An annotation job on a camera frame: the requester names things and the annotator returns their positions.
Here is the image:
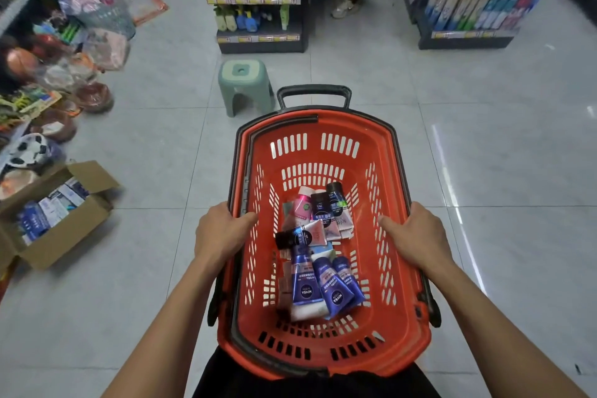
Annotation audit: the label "person's right hand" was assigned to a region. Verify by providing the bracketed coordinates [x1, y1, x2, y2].
[377, 201, 456, 275]

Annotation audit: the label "person's left hand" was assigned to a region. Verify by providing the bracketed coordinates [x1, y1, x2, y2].
[195, 201, 258, 275]

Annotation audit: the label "red plastic shopping basket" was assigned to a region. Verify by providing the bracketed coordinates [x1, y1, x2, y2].
[207, 85, 442, 378]

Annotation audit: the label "person's right forearm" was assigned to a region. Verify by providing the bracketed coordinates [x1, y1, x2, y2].
[419, 259, 589, 398]

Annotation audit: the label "person's left forearm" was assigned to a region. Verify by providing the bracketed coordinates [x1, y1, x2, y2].
[102, 259, 223, 398]

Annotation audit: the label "pink tube with green label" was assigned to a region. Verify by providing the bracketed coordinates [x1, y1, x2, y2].
[290, 192, 313, 229]

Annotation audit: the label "dark tube with black cap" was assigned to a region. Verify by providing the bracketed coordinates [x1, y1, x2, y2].
[326, 182, 349, 218]
[311, 191, 334, 228]

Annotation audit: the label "pink tube with black cap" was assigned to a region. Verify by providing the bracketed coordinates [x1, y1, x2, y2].
[275, 220, 328, 250]

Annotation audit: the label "green plastic stool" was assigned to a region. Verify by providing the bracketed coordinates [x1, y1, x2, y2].
[217, 59, 276, 118]

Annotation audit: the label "person's black shorts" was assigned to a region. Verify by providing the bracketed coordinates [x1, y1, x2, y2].
[192, 345, 442, 398]

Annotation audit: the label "open cardboard box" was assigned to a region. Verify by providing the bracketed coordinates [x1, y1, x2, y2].
[0, 160, 121, 271]

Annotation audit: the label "brown plastic bowl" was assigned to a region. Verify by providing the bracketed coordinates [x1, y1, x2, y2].
[75, 82, 115, 114]
[32, 108, 78, 143]

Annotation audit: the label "blue white packets in carton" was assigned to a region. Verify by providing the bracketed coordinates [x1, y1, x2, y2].
[17, 177, 90, 245]

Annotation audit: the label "row of green blue bottles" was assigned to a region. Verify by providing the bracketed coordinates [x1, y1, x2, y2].
[213, 4, 291, 33]

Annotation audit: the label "black white soccer ball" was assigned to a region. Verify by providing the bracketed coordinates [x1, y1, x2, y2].
[7, 133, 51, 166]

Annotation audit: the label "row of toothpaste boxes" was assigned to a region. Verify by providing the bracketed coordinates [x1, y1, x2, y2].
[424, 0, 538, 33]

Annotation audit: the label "grey woven plastic basket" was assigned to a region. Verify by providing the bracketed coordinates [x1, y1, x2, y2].
[77, 0, 137, 40]

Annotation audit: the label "shelf of mixed household goods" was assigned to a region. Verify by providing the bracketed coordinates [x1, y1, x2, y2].
[0, 0, 169, 201]

